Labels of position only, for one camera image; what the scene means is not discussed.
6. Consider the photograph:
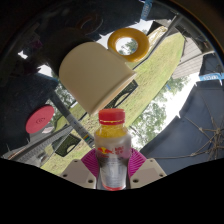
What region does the light blue parasol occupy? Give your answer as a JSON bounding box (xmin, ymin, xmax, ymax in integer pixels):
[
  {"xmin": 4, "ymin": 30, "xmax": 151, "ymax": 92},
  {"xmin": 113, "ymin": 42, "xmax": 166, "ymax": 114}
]
[{"xmin": 199, "ymin": 53, "xmax": 224, "ymax": 83}]

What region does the red-capped clear drink bottle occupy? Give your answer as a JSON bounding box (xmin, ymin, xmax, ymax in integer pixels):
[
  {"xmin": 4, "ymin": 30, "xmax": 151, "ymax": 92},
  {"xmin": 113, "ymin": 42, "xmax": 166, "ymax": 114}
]
[{"xmin": 94, "ymin": 108, "xmax": 133, "ymax": 192}]

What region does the cream mug with yellow handle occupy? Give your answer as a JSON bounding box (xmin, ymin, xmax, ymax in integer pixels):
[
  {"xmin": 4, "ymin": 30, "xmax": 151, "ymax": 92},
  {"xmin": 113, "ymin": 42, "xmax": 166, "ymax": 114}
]
[{"xmin": 58, "ymin": 27, "xmax": 151, "ymax": 117}]

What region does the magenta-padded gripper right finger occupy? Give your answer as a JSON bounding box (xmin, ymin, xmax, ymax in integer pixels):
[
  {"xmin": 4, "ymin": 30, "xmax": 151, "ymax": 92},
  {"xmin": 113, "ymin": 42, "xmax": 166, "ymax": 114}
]
[{"xmin": 125, "ymin": 148, "xmax": 168, "ymax": 190}]

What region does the flat round red coaster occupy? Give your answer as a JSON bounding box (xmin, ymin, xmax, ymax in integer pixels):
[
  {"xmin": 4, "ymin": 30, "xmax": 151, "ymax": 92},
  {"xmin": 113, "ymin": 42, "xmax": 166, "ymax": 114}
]
[{"xmin": 25, "ymin": 104, "xmax": 55, "ymax": 135}]

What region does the large dark blue parasol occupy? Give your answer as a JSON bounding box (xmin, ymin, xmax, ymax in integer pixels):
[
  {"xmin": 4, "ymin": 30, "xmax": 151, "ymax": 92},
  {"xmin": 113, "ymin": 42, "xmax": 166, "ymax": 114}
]
[{"xmin": 139, "ymin": 79, "xmax": 224, "ymax": 176}]

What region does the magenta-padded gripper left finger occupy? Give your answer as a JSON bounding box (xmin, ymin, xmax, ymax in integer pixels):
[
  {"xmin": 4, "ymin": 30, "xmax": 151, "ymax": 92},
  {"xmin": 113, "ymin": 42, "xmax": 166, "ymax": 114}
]
[{"xmin": 59, "ymin": 148, "xmax": 101, "ymax": 190}]

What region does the grey upright tube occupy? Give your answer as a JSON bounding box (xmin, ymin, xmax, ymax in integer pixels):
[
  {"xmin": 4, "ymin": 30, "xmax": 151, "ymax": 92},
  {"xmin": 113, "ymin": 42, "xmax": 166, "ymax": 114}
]
[{"xmin": 64, "ymin": 113, "xmax": 96, "ymax": 149}]

